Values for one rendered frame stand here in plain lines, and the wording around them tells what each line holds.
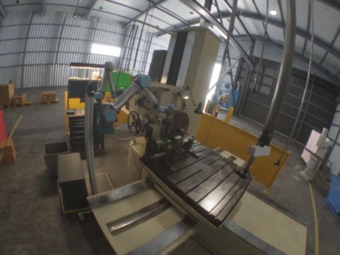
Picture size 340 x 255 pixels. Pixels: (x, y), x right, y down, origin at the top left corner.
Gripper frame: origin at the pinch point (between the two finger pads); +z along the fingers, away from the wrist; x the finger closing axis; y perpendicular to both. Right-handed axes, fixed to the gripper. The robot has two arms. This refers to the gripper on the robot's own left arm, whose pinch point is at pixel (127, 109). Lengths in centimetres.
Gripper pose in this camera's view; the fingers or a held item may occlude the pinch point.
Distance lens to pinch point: 199.0
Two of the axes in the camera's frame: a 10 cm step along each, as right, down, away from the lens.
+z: 2.0, 8.8, 4.4
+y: 8.3, -3.9, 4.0
